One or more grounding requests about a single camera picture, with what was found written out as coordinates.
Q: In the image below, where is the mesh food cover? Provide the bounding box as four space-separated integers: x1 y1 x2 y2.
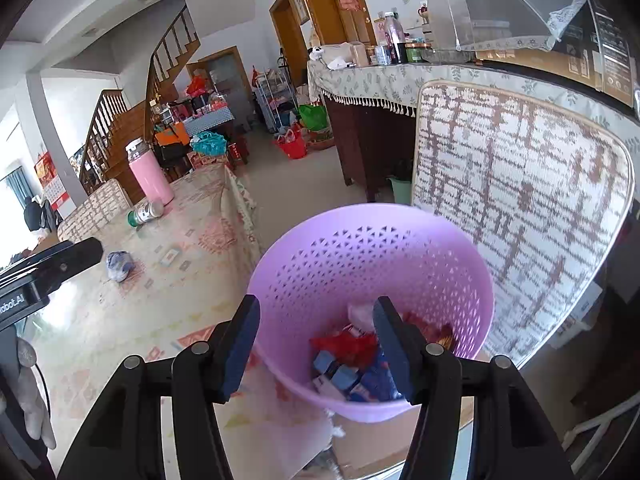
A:
427 0 593 53

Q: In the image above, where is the teal cloth bag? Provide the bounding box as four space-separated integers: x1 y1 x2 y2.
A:
190 131 226 157

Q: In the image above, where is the purple plastic basket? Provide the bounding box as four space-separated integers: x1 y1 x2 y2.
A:
247 202 496 423

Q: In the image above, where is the red wall calendar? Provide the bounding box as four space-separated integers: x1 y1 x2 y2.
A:
34 151 68 211

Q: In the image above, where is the leaf print tablecloth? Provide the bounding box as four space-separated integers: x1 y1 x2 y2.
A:
306 57 640 131

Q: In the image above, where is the wooden door frame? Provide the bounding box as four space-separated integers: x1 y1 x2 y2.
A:
269 0 308 88

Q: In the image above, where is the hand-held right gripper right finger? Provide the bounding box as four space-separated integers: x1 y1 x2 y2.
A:
372 296 576 480

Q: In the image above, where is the patterned chair back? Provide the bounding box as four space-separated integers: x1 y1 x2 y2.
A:
411 79 636 367

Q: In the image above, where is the blue carton box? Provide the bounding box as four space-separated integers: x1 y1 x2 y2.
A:
350 350 406 403

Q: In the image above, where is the grey glass door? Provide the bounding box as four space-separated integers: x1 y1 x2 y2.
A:
187 46 253 131

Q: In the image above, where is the wooden staircase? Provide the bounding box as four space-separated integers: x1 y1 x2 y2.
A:
77 5 201 201

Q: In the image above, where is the green cap plastic bottle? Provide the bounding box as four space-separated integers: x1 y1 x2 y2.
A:
126 199 165 227

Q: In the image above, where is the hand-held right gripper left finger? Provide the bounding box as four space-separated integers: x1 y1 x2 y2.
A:
56 294 262 480

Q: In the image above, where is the pink thermos bottle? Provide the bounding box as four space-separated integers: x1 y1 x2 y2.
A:
125 138 175 206

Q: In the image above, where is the woven patterned chair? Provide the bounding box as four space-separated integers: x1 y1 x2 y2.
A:
56 178 135 243

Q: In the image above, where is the crumpled blue white wrapper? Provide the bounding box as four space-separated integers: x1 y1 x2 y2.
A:
105 251 136 283

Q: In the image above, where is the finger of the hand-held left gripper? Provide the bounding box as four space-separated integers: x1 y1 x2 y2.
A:
30 237 104 289

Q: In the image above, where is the green bag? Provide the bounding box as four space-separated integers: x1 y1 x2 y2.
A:
297 104 331 131

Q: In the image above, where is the checkered cloth table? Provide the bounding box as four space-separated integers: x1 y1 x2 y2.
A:
182 105 236 136

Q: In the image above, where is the wooden door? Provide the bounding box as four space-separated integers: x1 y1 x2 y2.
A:
296 0 378 47

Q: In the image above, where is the cardboard box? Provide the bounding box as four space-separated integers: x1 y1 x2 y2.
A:
475 0 638 108

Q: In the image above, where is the window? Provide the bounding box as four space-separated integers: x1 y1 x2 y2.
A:
0 105 36 201

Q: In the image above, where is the person's left hand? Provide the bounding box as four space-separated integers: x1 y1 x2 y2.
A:
17 337 57 451

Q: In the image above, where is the metal rack shelf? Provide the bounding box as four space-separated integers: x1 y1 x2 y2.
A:
255 67 296 133

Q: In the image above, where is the green waste bin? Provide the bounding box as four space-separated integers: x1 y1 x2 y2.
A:
387 175 413 206

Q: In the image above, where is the small blue white box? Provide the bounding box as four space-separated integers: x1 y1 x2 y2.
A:
312 350 336 376
330 365 361 391

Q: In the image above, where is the orange brown snack wrapper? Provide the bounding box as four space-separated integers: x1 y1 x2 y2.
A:
422 322 457 353

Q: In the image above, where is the dark wooden table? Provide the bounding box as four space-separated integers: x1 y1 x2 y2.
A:
324 95 417 203

